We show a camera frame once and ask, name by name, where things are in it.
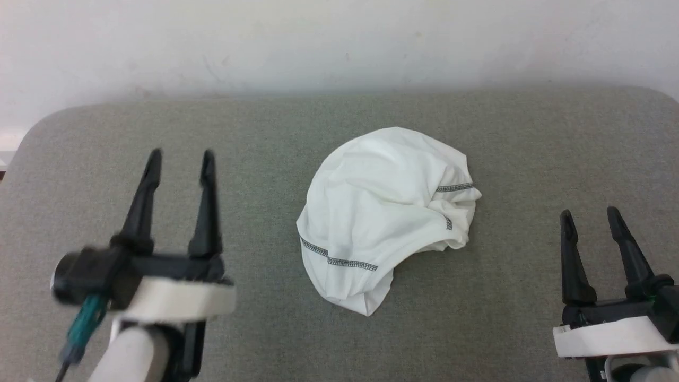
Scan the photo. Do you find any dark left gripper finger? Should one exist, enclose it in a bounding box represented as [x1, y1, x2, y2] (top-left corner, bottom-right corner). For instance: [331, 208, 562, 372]
[188, 150, 224, 259]
[110, 149, 163, 255]

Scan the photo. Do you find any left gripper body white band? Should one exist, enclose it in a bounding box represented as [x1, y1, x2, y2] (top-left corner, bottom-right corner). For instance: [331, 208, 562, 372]
[111, 254, 237, 323]

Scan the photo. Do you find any thin black cable teal plug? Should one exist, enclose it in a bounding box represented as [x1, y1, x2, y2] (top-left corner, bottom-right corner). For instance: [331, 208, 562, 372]
[55, 293, 111, 382]

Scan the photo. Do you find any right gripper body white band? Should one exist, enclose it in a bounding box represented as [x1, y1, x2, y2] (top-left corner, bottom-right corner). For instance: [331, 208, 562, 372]
[553, 289, 679, 361]

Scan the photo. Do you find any white skirting board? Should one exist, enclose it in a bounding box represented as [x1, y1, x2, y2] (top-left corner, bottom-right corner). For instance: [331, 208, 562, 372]
[0, 126, 30, 171]

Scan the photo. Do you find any white garment with grey stitching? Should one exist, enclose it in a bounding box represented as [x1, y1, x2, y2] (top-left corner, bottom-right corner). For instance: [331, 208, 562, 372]
[296, 126, 483, 317]

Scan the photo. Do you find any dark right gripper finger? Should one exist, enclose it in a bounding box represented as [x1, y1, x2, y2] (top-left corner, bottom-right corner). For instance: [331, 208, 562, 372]
[560, 210, 598, 306]
[608, 207, 659, 301]

